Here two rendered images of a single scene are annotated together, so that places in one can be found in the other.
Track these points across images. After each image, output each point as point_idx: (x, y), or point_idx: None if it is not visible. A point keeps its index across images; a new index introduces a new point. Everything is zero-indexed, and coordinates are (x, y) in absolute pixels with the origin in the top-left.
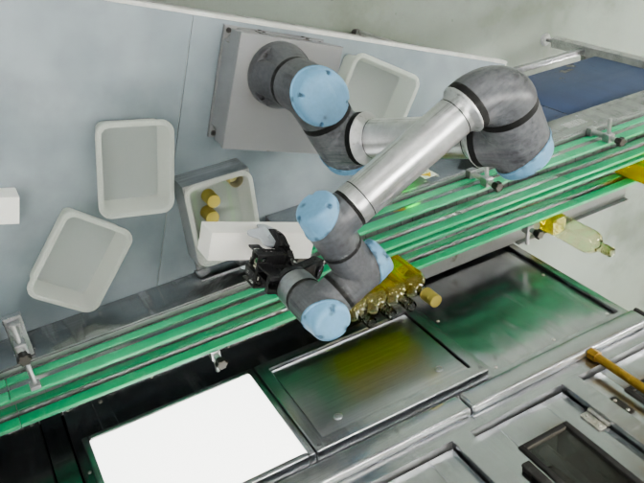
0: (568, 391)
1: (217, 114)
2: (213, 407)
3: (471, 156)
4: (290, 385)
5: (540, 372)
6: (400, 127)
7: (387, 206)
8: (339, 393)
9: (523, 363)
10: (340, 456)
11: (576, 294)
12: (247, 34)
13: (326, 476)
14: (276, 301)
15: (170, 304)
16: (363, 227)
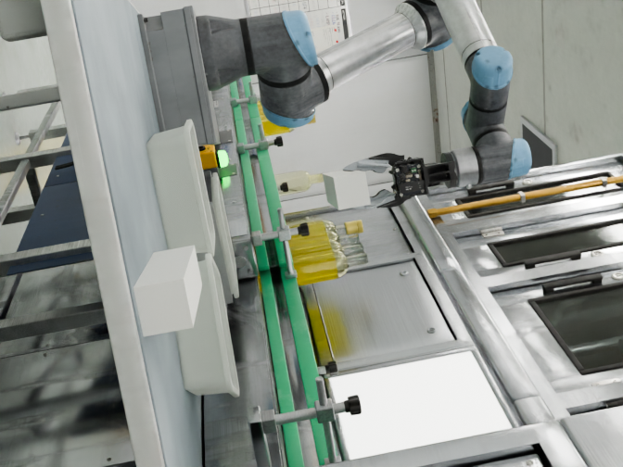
0: (458, 234)
1: (176, 117)
2: (369, 406)
3: (428, 36)
4: (368, 353)
5: (438, 233)
6: (358, 44)
7: (247, 189)
8: (400, 326)
9: (424, 238)
10: (484, 334)
11: (347, 210)
12: (193, 8)
13: (505, 345)
14: (264, 317)
15: (255, 349)
16: (273, 202)
